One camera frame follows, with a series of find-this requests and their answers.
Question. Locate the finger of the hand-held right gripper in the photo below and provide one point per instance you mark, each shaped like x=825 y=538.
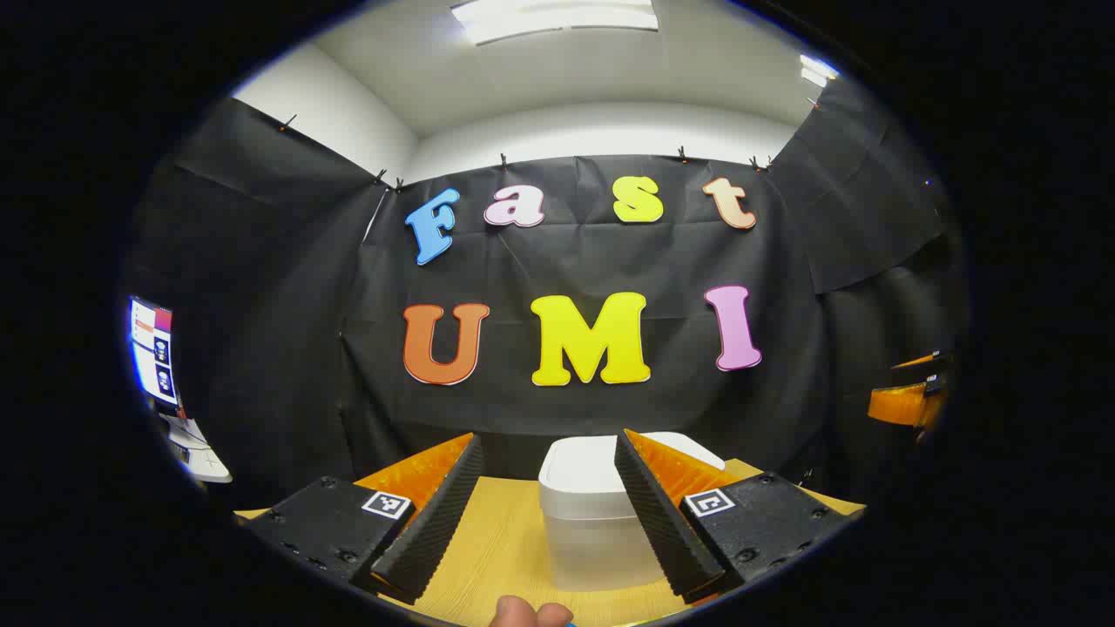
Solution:
x=902 y=405
x=919 y=370

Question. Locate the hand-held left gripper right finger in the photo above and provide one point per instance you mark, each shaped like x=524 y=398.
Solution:
x=658 y=514

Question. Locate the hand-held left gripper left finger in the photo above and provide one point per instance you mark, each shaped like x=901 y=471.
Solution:
x=435 y=522

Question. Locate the white desktop garbage bin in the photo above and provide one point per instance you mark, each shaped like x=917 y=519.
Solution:
x=584 y=522

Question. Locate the wooden desktop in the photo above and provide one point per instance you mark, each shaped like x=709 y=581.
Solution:
x=505 y=549

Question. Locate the black backdrop cloth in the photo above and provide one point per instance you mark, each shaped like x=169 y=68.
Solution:
x=566 y=261

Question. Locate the small ceiling light panel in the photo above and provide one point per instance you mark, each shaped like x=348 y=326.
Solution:
x=817 y=70

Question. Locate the computer monitor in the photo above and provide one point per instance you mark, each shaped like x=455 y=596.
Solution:
x=152 y=348

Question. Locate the long ceiling light panel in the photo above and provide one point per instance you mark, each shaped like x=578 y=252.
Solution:
x=557 y=17

